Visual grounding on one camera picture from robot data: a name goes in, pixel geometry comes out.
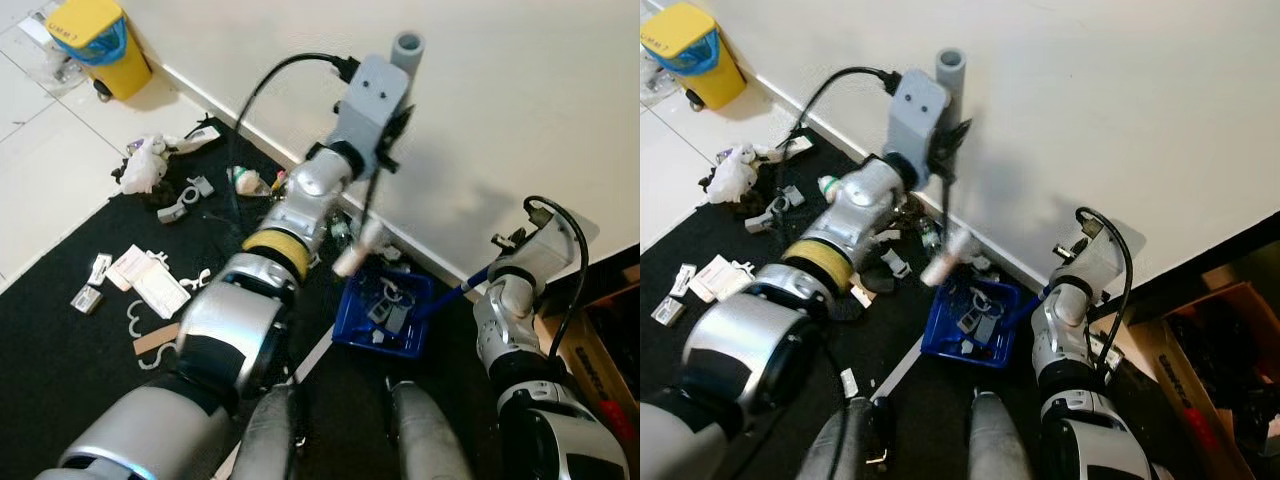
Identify grey handled broom white head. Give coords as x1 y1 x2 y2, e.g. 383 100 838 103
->
333 30 428 279
920 47 983 289

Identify blue plastic dustpan long handle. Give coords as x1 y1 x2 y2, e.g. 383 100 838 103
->
332 262 498 359
920 272 1053 369

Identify black floor mat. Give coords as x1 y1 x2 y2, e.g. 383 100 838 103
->
640 125 1131 480
0 115 561 480

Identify dark crumpled plastic wrapper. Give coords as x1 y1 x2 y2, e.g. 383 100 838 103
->
893 195 946 251

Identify open cardboard box black items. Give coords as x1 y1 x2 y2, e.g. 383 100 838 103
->
540 265 641 441
1130 265 1280 480

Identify white flat wrapper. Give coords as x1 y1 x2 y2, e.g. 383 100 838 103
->
170 120 223 156
760 135 813 166

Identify dark grey robot right leg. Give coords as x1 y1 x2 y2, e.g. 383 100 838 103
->
965 388 1041 480
388 378 471 480

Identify dark grey robot leg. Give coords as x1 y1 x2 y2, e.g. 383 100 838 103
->
795 395 881 480
228 385 306 480
965 388 1041 480
388 378 471 480

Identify white tape strip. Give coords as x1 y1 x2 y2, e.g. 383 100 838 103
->
870 345 926 401
285 325 339 391

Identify white rectangular packet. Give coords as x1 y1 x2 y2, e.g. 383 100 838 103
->
135 262 191 319
108 245 151 291
715 270 758 306
693 255 741 299

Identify white crumpled plastic bag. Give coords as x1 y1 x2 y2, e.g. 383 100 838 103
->
710 143 763 204
118 135 171 196

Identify clear plastic packaging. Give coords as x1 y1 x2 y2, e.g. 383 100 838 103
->
640 60 691 106
20 15 76 91

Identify yellow trash bin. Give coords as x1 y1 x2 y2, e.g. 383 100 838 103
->
45 0 153 103
640 0 746 111

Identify blue bin liner bag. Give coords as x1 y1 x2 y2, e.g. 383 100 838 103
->
650 25 721 76
60 15 129 66

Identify dark grey robot left leg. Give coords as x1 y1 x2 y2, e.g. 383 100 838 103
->
228 385 306 480
795 395 881 480

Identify brown cardboard strip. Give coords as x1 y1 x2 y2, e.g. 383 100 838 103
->
133 322 181 354

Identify white plastic hook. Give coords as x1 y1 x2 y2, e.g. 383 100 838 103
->
125 300 169 348

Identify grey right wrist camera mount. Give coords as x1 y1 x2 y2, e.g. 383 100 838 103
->
495 210 581 291
1055 215 1131 296

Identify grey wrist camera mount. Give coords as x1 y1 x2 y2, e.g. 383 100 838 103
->
885 68 951 166
1055 215 1131 296
328 55 411 166
495 210 581 291

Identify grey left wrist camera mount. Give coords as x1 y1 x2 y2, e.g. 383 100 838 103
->
885 68 951 166
328 55 411 166

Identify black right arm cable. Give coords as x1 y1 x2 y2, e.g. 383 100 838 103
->
1075 207 1136 376
522 195 591 361

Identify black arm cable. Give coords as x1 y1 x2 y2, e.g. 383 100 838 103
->
1075 207 1136 376
795 65 901 151
522 195 591 361
230 53 361 206

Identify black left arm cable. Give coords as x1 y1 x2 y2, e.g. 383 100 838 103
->
795 65 901 151
230 53 361 206

